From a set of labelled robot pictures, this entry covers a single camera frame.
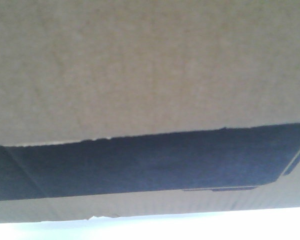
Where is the brown cardboard box black print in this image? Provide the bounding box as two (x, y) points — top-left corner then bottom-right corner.
(0, 0), (300, 225)

